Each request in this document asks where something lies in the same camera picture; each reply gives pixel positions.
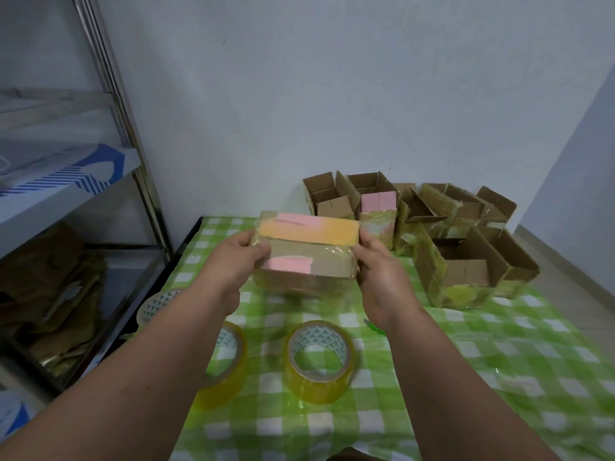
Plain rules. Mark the pile of flattened cardboard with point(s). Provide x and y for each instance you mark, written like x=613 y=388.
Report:
x=53 y=302

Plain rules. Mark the person's right forearm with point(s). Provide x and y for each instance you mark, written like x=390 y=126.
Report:
x=451 y=393

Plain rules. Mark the white blue package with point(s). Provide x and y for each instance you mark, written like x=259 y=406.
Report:
x=12 y=410

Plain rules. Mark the metal shelf rack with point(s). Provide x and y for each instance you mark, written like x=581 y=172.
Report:
x=129 y=153

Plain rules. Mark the white blue printed flat box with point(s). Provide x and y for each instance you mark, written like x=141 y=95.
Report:
x=62 y=170

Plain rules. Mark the person's left thumb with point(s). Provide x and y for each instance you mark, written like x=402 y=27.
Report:
x=257 y=258

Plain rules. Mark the person's left hand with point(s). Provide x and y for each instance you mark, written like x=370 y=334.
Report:
x=226 y=268

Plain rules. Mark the row of open cardboard boxes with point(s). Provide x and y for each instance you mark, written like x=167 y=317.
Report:
x=461 y=254

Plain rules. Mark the small green object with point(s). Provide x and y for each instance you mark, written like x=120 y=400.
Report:
x=374 y=327

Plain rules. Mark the green white checked tablecloth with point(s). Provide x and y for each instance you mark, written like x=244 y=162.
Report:
x=480 y=360

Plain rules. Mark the yellow clear packing tape roll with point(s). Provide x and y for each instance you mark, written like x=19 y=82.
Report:
x=156 y=304
x=226 y=369
x=319 y=364

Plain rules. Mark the person's right thumb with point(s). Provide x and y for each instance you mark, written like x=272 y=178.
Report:
x=363 y=264

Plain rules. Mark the taped box pink labels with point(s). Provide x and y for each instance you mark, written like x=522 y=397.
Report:
x=307 y=249

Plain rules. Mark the person's left forearm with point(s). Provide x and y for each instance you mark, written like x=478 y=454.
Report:
x=125 y=384

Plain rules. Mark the person's right hand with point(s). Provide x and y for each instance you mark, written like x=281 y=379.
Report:
x=384 y=288

